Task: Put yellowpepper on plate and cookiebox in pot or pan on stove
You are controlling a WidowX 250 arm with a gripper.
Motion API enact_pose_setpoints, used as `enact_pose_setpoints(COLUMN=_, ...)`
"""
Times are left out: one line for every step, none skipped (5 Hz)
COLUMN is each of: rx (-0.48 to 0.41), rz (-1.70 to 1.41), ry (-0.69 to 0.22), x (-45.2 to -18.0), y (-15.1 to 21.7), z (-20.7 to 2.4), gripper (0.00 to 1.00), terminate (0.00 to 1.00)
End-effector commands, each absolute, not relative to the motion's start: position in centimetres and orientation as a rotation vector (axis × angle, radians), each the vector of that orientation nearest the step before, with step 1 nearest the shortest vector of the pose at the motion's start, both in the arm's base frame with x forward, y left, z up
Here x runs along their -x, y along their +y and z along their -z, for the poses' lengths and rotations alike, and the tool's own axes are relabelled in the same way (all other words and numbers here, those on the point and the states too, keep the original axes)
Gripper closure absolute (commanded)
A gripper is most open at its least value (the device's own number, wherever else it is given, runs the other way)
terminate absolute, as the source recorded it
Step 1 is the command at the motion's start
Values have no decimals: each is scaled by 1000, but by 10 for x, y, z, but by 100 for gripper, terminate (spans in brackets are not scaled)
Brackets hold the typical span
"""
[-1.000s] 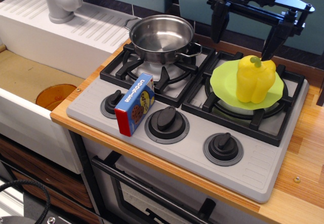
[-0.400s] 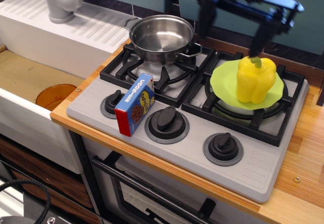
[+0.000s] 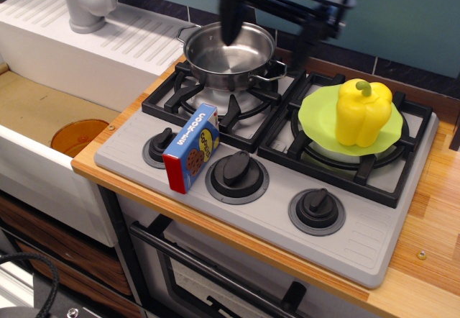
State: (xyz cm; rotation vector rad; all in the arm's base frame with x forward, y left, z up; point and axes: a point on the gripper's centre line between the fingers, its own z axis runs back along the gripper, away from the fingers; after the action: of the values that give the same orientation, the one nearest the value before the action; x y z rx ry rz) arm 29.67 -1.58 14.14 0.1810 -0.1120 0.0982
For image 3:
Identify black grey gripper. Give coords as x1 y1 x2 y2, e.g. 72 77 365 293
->
218 0 357 73

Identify yellow toy bell pepper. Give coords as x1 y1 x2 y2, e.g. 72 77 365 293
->
336 78 392 147

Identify stainless steel pot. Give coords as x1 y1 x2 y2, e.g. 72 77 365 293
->
176 22 288 91

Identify lime green plate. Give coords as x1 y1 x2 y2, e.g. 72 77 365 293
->
298 85 403 156

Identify grey toy stove top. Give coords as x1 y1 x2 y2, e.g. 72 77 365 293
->
93 62 440 290

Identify black middle stove knob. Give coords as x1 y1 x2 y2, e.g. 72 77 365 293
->
206 150 270 205

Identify black stove knob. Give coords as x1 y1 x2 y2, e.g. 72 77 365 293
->
142 127 177 170
206 150 270 205
288 188 346 237

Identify black left stove knob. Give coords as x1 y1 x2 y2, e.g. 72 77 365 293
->
142 127 177 170

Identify black right stove knob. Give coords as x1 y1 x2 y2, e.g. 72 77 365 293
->
288 188 346 237

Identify black left burner grate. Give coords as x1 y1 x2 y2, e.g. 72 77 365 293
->
142 61 305 153

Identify black burner grate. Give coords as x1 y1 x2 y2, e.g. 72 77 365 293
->
257 73 438 208
142 61 305 153

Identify black right burner grate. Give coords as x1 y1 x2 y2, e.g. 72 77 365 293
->
257 73 438 208

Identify blue cookie box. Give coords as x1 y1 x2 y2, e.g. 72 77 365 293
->
162 104 220 194

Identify white toy sink unit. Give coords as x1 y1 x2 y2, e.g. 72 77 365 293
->
1 0 184 247

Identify orange sink drain disc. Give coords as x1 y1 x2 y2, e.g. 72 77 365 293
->
50 119 109 158

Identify oven door with window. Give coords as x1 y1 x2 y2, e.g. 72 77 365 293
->
116 195 364 318

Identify wooden drawer front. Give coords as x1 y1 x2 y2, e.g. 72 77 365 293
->
1 192 144 317

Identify black oven door handle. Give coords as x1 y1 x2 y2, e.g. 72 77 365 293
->
129 215 306 317

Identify black cable bottom left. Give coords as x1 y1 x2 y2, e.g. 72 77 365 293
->
0 253 60 318

